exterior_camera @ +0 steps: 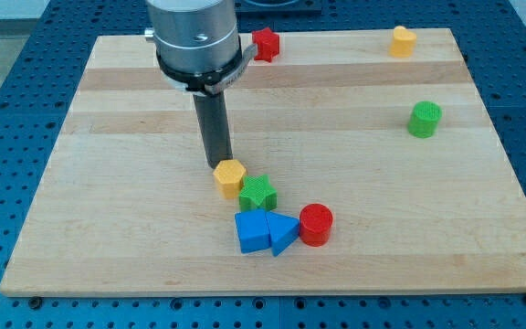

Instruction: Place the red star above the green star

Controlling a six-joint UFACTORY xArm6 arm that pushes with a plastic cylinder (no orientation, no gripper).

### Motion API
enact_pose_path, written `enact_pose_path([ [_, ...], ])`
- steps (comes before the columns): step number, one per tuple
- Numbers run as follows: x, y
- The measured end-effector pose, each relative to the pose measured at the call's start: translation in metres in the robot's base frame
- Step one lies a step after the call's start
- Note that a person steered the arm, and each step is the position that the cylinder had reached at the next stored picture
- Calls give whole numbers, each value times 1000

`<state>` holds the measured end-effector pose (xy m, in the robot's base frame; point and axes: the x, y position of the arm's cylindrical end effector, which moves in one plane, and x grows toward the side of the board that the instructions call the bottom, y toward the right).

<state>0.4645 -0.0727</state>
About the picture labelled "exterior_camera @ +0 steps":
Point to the blue perforated table plate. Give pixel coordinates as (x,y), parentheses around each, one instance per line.
(36,94)

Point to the red star block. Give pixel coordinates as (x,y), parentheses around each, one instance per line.
(268,43)

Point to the green star block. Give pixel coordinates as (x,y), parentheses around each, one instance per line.
(257,193)

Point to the yellow heart block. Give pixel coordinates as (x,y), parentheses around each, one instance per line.
(403,42)

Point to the blue cube block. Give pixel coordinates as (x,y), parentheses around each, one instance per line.
(252,230)

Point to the wooden board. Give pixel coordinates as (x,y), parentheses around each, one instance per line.
(127,205)

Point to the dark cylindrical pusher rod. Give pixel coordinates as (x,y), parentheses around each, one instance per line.
(213,123)

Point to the green cylinder block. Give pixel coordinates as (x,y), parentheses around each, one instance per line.
(424,119)

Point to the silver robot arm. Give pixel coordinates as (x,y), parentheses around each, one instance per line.
(197,44)

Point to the blue triangle block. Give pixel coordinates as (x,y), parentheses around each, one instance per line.
(283,231)

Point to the yellow hexagon block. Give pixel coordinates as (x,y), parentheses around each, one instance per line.
(229,178)

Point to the red cylinder block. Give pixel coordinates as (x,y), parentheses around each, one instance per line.
(316,221)

